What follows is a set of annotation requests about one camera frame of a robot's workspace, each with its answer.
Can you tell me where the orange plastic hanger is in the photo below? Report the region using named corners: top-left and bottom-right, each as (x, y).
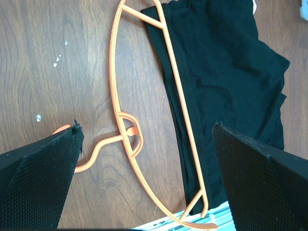
top-left (51, 0), bottom-right (219, 231)

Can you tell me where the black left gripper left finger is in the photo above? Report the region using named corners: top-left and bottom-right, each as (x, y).
top-left (0, 123), bottom-right (84, 229)

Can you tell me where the aluminium rail frame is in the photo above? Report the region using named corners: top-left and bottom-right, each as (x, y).
top-left (133, 201), bottom-right (236, 231)

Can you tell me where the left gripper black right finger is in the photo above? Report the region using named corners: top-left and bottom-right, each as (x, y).
top-left (212, 123), bottom-right (308, 231)

